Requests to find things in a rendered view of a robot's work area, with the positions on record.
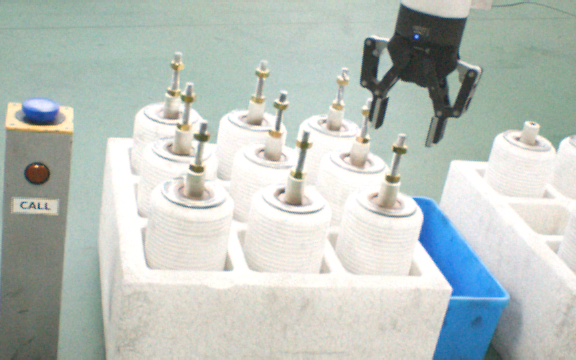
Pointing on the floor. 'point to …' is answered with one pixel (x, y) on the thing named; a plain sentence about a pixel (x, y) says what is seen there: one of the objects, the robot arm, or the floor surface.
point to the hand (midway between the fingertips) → (405, 126)
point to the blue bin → (461, 287)
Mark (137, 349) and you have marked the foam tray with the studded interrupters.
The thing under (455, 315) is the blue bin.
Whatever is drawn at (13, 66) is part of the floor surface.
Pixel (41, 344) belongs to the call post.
